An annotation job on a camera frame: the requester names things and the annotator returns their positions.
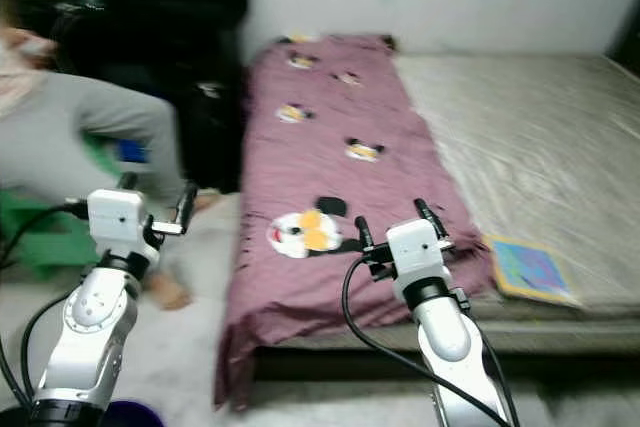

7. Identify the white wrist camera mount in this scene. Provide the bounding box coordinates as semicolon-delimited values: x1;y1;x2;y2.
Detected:
87;188;146;260
385;217;446;286

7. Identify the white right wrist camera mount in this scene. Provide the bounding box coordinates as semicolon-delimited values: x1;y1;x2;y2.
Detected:
385;217;446;286

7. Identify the black luggage pile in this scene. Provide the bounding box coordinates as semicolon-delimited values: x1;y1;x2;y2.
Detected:
50;0;251;198

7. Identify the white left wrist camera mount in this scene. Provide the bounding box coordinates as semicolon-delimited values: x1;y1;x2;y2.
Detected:
87;188;146;260

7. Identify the green plastic stool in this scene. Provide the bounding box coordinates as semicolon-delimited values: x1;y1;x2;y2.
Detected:
0;132;121;278

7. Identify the dark blue bucket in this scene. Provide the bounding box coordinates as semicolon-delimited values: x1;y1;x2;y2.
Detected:
100;400;163;427

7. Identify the small blue box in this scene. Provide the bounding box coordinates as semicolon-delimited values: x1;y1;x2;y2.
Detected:
117;137;153;165

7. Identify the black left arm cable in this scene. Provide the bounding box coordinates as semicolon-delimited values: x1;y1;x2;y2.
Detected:
0;202;91;408

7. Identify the dark tufted headboard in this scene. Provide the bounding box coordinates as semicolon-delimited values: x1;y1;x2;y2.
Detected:
605;2;640;73

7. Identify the blue and yellow children's book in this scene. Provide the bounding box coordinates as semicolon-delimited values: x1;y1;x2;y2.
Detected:
482;234;583;308

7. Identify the white quilted mattress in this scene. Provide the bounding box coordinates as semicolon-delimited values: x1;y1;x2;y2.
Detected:
250;52;640;353

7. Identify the person in grey trousers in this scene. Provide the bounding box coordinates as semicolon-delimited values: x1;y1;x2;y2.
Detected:
0;0;221;313

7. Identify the pink Mickey Mouse bedsheet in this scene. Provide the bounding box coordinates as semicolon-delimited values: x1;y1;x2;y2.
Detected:
215;34;496;413

